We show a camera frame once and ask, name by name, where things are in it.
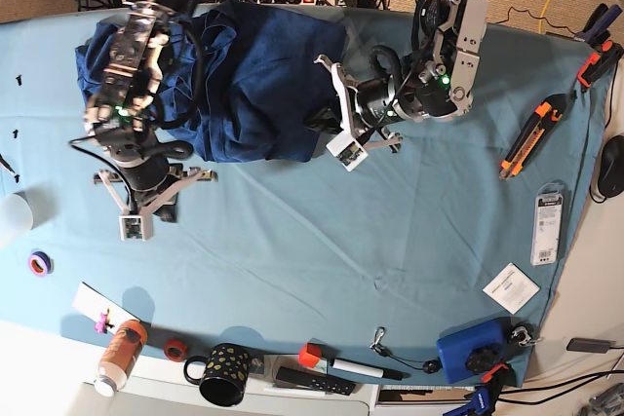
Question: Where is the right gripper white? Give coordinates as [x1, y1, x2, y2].
[94, 166, 217, 241]

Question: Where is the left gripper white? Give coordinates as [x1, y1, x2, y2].
[303, 55, 402, 171]

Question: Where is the dark blue t-shirt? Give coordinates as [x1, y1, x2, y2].
[74, 0, 346, 165]

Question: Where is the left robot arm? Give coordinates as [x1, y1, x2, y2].
[306, 0, 488, 171]

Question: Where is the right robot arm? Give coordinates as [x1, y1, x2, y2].
[84, 0, 217, 241]

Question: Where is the white paper card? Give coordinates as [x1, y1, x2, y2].
[72, 283, 119, 325]

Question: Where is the pink small clip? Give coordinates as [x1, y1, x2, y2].
[94, 309, 116, 334]

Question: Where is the purple tape roll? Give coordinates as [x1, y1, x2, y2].
[27, 251, 53, 277]

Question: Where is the red tape roll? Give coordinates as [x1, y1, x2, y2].
[163, 339, 188, 362]

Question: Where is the translucent plastic cup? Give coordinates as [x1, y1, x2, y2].
[0, 194, 34, 248]

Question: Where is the orange plastic bottle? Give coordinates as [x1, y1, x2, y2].
[94, 320, 147, 397]

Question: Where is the black mug gold pattern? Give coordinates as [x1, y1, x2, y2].
[183, 343, 252, 407]

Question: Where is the red orange cube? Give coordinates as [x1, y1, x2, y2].
[298, 343, 323, 369]

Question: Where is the orange black utility knife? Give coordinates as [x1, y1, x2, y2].
[499, 94, 567, 180]

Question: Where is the black remote control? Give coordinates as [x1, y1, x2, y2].
[275, 366, 357, 396]

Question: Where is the packaged bit set blister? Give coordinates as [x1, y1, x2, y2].
[530, 181, 566, 267]

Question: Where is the white square paper leaflet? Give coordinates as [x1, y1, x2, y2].
[483, 263, 539, 315]

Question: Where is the white black marker pen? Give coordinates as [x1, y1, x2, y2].
[329, 359, 407, 381]

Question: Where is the blue plastic case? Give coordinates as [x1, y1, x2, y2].
[436, 319, 509, 384]

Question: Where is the black computer mouse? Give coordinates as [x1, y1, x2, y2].
[597, 134, 624, 199]

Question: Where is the blue orange clamp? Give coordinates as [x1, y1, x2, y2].
[444, 362, 516, 416]

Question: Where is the black power adapter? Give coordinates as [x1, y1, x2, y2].
[566, 337, 613, 354]

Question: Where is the carabiner with black lanyard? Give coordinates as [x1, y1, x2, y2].
[369, 326, 443, 374]

